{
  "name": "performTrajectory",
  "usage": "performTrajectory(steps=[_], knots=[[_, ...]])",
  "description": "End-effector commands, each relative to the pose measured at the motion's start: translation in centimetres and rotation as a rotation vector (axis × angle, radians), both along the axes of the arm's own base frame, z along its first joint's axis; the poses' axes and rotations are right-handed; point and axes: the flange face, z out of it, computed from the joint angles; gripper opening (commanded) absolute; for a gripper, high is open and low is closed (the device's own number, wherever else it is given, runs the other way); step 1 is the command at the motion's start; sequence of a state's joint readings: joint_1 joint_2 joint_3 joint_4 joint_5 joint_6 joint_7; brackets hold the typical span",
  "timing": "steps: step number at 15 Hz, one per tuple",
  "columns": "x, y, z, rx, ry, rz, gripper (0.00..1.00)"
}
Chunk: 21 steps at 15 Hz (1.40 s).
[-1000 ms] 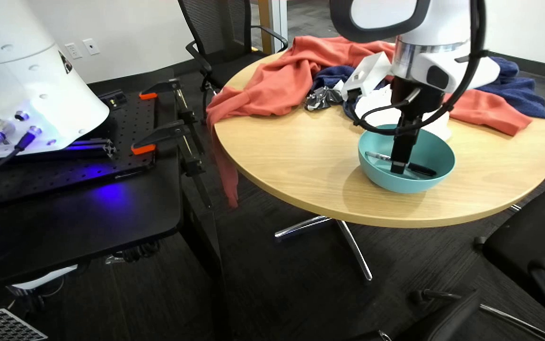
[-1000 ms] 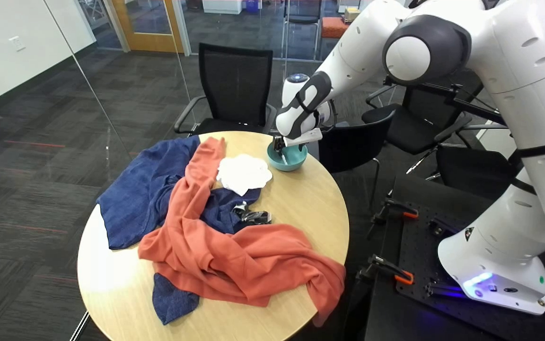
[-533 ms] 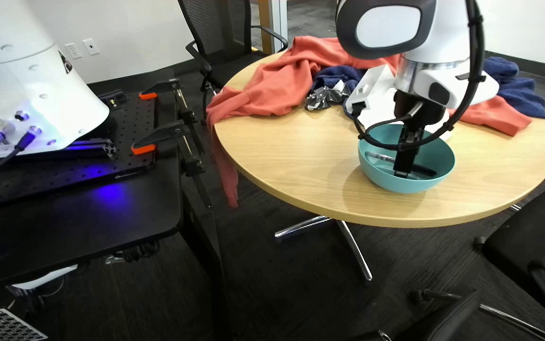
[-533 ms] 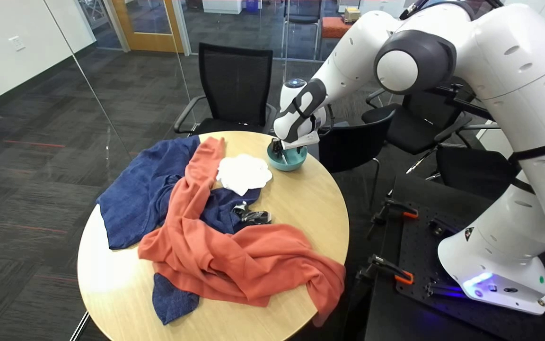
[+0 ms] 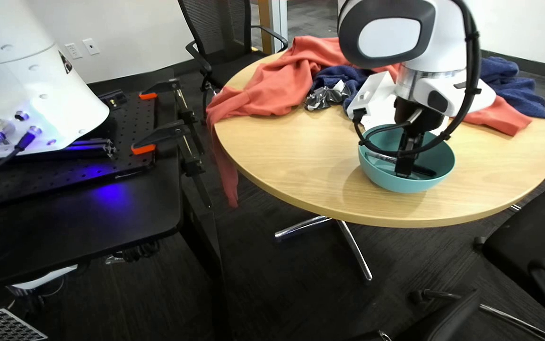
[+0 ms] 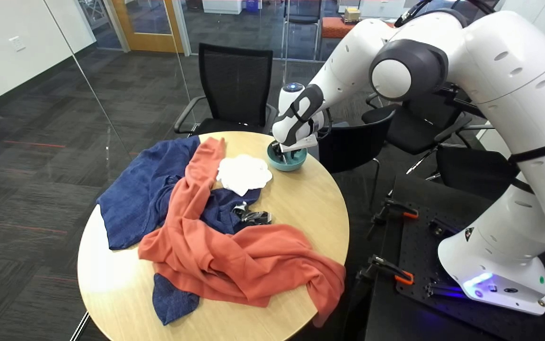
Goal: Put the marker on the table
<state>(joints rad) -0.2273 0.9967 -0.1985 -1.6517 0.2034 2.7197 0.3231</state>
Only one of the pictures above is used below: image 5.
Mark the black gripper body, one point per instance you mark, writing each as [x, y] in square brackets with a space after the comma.
[419, 114]

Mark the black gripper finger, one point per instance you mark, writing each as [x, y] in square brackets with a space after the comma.
[404, 161]
[417, 140]

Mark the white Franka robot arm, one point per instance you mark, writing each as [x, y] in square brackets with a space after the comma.
[27, 68]

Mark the teal bowl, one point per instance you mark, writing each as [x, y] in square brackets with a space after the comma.
[387, 180]

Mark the chrome table base legs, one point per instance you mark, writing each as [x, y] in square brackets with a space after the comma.
[355, 243]

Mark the grey patterned fabric piece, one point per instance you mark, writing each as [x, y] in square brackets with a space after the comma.
[320, 97]

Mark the dark blue cloth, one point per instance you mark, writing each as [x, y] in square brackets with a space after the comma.
[515, 87]

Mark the orange cloth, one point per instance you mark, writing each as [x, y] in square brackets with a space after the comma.
[285, 81]

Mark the black office chair with armrest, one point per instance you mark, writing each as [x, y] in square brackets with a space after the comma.
[538, 239]

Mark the black chair with chrome base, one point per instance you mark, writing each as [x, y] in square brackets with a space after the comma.
[449, 315]

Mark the black tripod stand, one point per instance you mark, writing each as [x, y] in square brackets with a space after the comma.
[197, 182]

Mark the black mesh office chair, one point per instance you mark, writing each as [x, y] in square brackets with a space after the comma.
[218, 28]

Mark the black clamp with orange tip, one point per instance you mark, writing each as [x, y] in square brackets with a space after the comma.
[156, 133]
[160, 89]

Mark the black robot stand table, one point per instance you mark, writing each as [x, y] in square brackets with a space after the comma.
[76, 220]

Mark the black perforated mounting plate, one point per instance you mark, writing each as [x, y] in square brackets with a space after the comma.
[65, 172]

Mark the white bar under stand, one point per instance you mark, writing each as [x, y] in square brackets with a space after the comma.
[42, 277]

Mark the white wall outlet plate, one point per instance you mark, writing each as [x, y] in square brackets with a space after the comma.
[73, 49]
[91, 46]

